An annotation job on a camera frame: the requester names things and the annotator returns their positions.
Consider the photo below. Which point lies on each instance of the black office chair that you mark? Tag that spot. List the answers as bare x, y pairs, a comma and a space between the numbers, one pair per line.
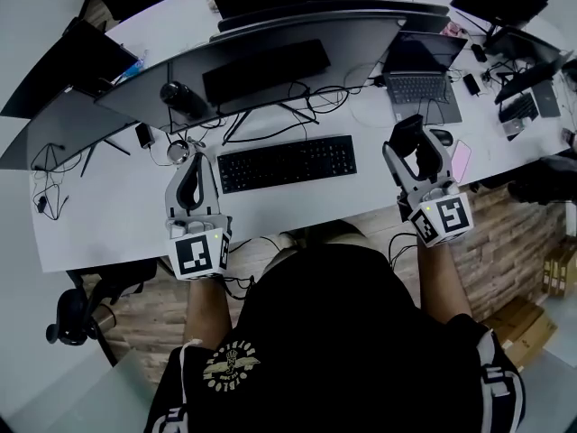
85, 305

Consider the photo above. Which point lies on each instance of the shiny silver round object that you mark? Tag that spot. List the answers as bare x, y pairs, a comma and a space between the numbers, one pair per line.
177, 151

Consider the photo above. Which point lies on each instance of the large curved monitor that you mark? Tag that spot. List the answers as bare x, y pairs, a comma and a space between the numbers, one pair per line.
270, 61

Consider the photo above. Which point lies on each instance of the person's left forearm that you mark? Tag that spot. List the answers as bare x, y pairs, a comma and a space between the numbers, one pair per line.
207, 314

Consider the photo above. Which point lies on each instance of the black monitor stand legs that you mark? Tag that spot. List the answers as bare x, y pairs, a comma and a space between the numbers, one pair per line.
239, 126

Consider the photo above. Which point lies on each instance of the pink phone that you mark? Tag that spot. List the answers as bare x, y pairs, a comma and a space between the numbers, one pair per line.
462, 160

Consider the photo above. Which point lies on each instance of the dark thin monitor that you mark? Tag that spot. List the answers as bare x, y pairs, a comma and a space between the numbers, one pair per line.
67, 66

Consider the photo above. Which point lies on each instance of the large cardboard box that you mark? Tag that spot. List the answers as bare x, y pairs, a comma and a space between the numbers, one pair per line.
523, 327

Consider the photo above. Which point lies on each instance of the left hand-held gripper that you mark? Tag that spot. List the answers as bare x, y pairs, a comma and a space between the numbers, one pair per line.
198, 251

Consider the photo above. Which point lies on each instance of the blue plastic bottle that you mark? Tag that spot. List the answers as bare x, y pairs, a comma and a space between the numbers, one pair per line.
134, 67

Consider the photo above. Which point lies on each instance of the small black keyboard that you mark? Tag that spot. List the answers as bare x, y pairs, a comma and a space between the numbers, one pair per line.
519, 107

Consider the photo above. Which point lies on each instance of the person's legs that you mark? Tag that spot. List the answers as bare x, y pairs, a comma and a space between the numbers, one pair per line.
311, 237

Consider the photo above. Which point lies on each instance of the black mouse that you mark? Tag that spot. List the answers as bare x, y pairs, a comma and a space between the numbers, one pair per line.
443, 137

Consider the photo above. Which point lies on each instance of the black bottle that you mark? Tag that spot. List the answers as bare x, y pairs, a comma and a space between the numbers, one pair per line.
180, 97

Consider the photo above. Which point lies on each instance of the small cardboard box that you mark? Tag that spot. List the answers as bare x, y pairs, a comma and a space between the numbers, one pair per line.
559, 271

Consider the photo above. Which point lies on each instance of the person's right forearm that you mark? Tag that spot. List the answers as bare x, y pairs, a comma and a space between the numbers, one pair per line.
444, 282

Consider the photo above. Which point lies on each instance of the black power adapter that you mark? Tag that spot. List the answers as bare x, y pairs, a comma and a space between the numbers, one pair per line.
472, 84
144, 135
479, 52

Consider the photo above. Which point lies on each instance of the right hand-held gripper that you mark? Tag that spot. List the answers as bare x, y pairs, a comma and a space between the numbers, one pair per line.
446, 219

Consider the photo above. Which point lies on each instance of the grey open laptop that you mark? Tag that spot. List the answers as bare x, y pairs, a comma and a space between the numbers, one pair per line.
424, 84

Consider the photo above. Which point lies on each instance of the slim dark monitor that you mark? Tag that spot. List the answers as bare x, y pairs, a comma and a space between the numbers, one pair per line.
532, 70

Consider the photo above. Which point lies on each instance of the person's black printed shirt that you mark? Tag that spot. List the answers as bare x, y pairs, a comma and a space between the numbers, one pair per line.
333, 341

